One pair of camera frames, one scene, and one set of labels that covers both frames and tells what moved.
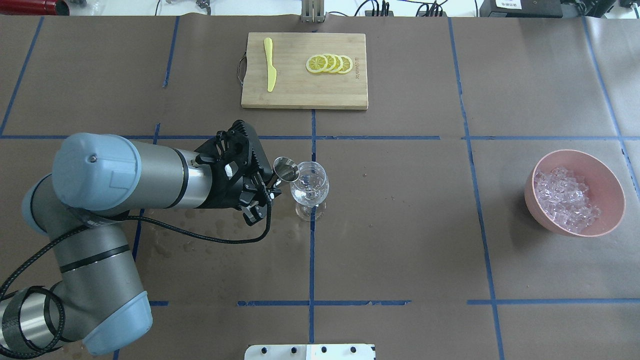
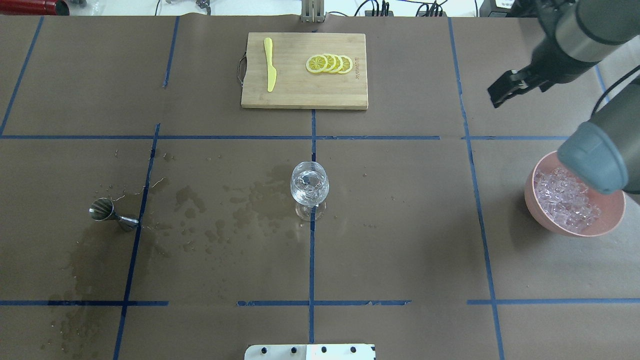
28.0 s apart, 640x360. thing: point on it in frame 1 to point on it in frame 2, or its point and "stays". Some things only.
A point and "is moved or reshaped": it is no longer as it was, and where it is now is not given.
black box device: x=530 y=9 stays
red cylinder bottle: x=34 y=7 stays
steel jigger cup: x=285 y=169 is moved or reshaped
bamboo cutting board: x=295 y=86 stays
